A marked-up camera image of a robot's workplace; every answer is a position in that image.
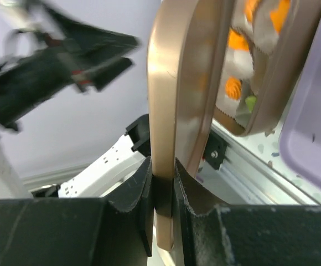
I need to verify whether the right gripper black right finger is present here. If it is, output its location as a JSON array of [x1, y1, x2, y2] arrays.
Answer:
[[173, 162, 321, 265]]

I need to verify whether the brown cookie tin with liners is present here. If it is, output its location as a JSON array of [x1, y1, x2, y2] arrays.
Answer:
[[214, 1, 321, 137]]

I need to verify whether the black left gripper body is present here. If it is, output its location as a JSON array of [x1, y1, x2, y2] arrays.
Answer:
[[0, 49, 80, 130]]

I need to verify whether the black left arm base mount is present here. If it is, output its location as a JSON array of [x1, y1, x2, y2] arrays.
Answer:
[[203, 130, 227, 170]]

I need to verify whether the orange bear cookie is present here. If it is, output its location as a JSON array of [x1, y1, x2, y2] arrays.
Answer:
[[227, 29, 250, 52]]

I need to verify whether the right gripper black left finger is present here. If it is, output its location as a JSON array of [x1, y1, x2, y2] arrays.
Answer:
[[0, 158, 153, 265]]

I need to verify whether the aluminium mounting rail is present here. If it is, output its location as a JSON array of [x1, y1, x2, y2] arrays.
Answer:
[[212, 121, 321, 205]]

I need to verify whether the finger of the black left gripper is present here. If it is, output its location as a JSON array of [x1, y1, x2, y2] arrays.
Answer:
[[38, 1, 139, 72], [74, 57, 133, 93]]

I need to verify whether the rose gold tin lid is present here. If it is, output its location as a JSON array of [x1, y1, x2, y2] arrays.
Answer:
[[147, 1, 235, 250]]

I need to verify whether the orange flower cookie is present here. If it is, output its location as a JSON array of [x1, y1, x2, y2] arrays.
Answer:
[[244, 0, 260, 23]]

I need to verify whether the orange rosette cookie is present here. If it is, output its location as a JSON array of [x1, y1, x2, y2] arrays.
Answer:
[[225, 77, 242, 100]]

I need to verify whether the green round cookie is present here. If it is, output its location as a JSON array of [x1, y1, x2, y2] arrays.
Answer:
[[245, 95, 257, 113]]

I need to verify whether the lilac plastic tray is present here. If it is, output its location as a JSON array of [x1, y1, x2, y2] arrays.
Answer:
[[279, 19, 321, 189]]

